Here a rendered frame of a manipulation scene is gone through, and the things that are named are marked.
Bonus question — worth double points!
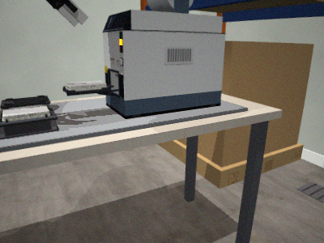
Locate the grey base plate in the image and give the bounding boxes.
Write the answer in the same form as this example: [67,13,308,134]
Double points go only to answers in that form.
[0,98,248,153]

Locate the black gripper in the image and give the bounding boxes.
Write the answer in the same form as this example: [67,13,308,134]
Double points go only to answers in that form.
[46,0,89,27]

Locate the white cylinder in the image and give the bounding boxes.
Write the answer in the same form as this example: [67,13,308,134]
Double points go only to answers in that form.
[147,0,194,12]

